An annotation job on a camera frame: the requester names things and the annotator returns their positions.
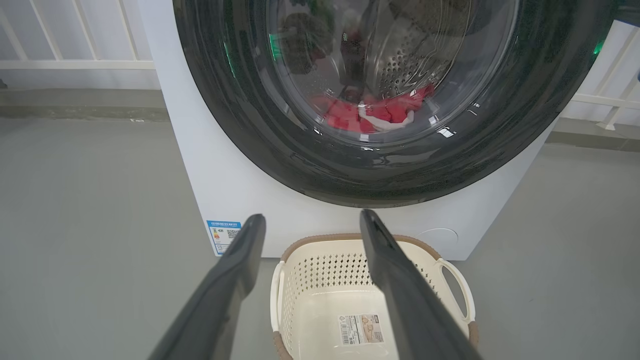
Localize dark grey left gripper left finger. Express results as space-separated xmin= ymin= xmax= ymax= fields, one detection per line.
xmin=149 ymin=214 xmax=267 ymax=360

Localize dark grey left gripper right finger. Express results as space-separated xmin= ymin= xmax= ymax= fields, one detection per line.
xmin=359 ymin=209 xmax=484 ymax=360

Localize round black glass washer door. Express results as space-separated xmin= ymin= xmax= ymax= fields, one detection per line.
xmin=172 ymin=0 xmax=618 ymax=209

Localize red garment with white trim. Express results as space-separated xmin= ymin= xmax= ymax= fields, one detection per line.
xmin=311 ymin=84 xmax=436 ymax=134

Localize paper label in basket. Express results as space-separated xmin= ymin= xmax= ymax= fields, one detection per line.
xmin=337 ymin=313 xmax=385 ymax=347

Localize cream perforated laundry basket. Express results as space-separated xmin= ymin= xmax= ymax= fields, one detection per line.
xmin=270 ymin=233 xmax=480 ymax=360

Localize white front-load washing machine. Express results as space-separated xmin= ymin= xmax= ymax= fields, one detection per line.
xmin=137 ymin=0 xmax=616 ymax=262

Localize round filter cover on washer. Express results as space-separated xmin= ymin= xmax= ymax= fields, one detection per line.
xmin=417 ymin=228 xmax=459 ymax=247

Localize steel perforated washer drum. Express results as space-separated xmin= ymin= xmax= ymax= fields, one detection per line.
xmin=270 ymin=0 xmax=518 ymax=146

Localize white metal railing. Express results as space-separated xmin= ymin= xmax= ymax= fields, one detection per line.
xmin=560 ymin=20 xmax=640 ymax=132
xmin=0 ymin=0 xmax=156 ymax=71

